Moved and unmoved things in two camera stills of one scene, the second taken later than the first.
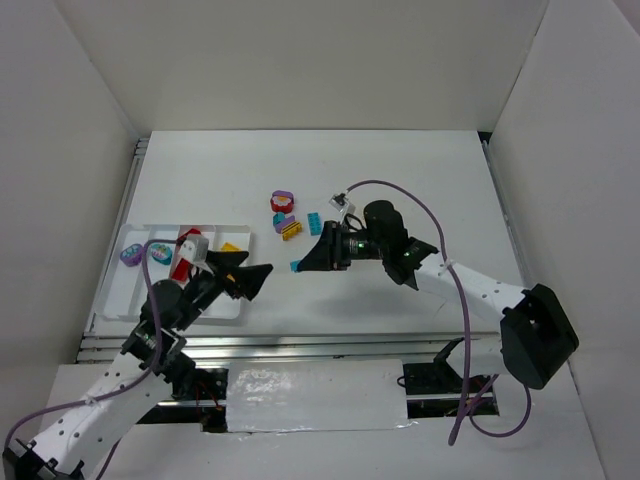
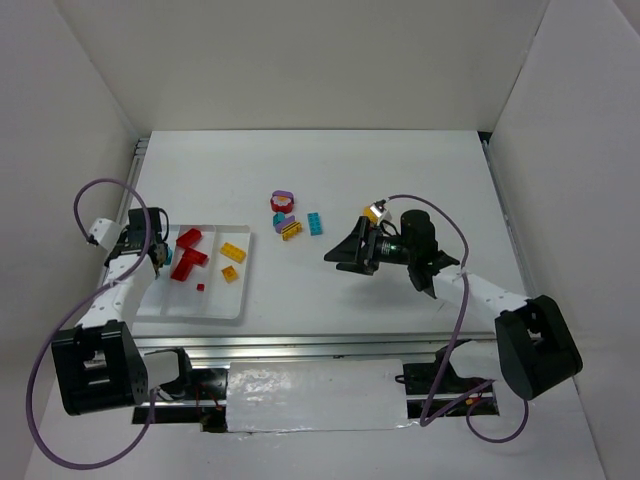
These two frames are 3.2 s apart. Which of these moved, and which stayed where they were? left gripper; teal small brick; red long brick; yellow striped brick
Moved: teal small brick; left gripper
Stayed: yellow striped brick; red long brick
